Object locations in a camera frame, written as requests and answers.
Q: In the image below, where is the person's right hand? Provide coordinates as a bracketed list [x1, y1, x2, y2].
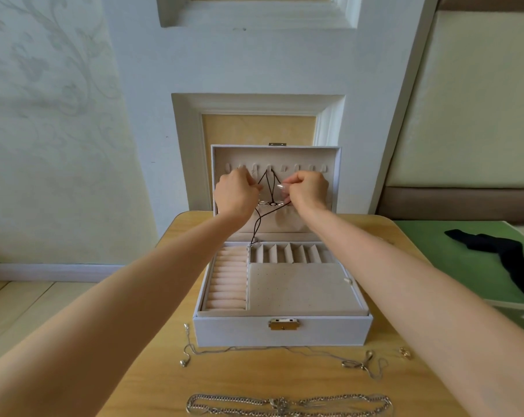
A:
[282, 170, 331, 215]

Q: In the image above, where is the person's left hand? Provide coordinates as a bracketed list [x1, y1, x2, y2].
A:
[214, 166, 263, 226]

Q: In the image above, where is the bow pendant cord necklace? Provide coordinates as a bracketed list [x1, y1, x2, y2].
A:
[248, 166, 292, 250]

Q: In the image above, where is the white jewelry box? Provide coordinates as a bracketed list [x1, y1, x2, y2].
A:
[193, 145, 374, 348]

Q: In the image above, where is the thin silver chain necklace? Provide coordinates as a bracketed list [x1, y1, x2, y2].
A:
[179, 322, 390, 381]

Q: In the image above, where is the silver link chain necklace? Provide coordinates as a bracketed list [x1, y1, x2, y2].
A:
[184, 392, 394, 417]

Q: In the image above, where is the person's left forearm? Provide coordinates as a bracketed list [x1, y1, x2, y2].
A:
[0, 213, 250, 417]

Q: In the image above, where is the person's right forearm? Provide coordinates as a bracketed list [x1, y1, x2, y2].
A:
[301, 206, 524, 417]

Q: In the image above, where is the black cloth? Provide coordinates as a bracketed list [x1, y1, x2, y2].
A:
[444, 228, 524, 306]

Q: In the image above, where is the beige padded wall panel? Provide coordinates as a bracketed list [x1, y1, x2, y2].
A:
[377, 0, 524, 222]

